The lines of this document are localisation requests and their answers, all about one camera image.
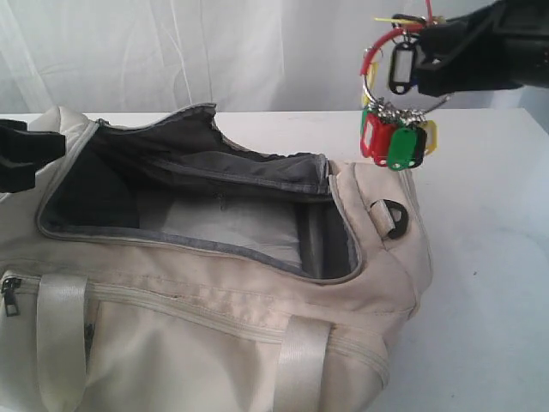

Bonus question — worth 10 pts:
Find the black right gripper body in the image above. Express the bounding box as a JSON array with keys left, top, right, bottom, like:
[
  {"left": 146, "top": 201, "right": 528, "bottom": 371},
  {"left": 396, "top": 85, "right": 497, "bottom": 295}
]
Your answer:
[{"left": 467, "top": 1, "right": 548, "bottom": 90}]

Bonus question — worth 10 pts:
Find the colourful key tag bunch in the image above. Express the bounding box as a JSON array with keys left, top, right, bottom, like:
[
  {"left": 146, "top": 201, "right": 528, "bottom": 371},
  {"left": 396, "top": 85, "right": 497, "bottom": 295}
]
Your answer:
[{"left": 359, "top": 1, "right": 452, "bottom": 172}]

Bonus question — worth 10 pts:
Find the cream fabric duffel bag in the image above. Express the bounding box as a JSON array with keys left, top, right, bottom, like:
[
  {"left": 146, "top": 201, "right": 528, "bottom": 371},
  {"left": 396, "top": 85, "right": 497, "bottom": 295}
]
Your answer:
[{"left": 1, "top": 104, "right": 432, "bottom": 411}]

